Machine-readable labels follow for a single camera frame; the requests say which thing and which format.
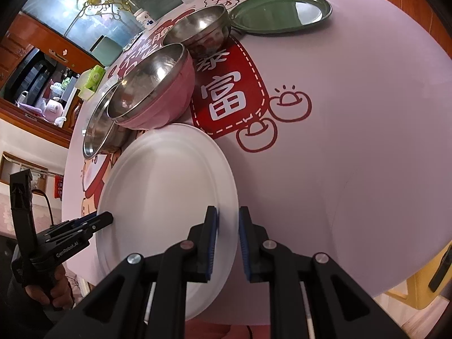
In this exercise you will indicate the red wall socket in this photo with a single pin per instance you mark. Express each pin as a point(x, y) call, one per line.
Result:
point(58, 185)

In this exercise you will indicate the foil blister pack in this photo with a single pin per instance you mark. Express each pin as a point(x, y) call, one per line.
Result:
point(131, 41)

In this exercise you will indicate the printed pink tablecloth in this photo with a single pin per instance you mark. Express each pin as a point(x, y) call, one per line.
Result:
point(353, 113)

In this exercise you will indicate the yellow plastic stool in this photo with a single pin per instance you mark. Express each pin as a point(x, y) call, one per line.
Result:
point(416, 289)

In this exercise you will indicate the green tissue box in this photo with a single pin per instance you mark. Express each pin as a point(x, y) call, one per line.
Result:
point(93, 77)

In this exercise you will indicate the white pill bottle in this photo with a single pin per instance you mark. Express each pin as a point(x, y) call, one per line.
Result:
point(144, 17)

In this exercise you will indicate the patterned steel bowl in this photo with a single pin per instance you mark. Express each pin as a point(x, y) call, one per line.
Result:
point(197, 24)

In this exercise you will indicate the green plate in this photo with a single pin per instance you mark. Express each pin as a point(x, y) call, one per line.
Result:
point(268, 14)

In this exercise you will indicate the person's left hand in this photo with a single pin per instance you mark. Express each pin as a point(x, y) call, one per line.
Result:
point(64, 289)

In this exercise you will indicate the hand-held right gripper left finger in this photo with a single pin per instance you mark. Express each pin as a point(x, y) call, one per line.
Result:
point(212, 240)

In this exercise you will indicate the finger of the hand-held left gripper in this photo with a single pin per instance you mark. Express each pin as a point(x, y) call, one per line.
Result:
point(84, 219)
point(102, 219)

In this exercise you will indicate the black range hood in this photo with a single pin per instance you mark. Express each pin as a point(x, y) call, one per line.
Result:
point(28, 72)

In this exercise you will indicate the white plate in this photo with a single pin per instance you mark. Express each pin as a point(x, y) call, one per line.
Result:
point(166, 183)

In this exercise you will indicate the wide-rimmed steel bowl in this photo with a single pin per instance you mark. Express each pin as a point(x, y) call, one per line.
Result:
point(106, 137)

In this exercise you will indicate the pink steel bowl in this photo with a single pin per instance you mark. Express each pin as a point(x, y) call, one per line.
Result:
point(166, 106)

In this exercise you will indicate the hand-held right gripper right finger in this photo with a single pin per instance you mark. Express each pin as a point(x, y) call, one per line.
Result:
point(244, 243)

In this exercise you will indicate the wooden framed wall niche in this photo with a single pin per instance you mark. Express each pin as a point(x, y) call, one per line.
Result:
point(24, 167)

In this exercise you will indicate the pale green canister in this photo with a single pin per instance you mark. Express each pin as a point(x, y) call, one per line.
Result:
point(106, 51)

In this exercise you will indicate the pink electric kettle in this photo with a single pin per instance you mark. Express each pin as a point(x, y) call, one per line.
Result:
point(53, 110)

